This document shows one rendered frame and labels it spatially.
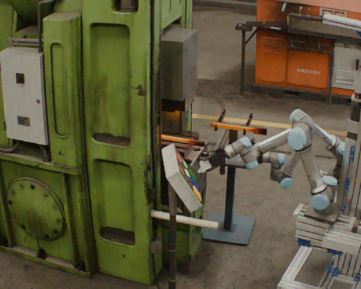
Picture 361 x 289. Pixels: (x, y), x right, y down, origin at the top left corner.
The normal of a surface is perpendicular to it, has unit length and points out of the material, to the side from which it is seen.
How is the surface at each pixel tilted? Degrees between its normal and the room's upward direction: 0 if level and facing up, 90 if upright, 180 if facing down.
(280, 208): 0
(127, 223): 90
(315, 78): 90
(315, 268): 0
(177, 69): 90
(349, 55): 89
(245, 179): 0
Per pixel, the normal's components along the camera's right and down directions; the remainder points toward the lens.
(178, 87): -0.32, 0.43
